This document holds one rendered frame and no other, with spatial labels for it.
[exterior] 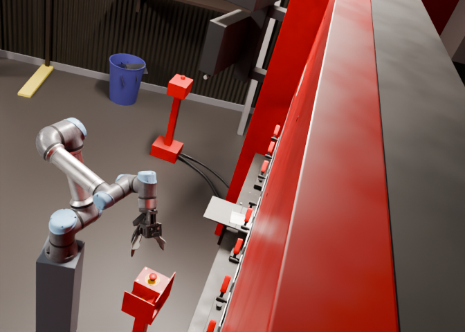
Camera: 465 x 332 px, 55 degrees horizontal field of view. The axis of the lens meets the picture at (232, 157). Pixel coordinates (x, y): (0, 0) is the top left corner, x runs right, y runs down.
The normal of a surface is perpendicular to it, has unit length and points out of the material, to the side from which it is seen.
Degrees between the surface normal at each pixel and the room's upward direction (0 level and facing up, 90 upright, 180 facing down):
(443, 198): 0
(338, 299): 0
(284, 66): 90
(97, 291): 0
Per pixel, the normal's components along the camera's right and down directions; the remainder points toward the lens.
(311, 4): -0.23, 0.51
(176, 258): 0.25, -0.79
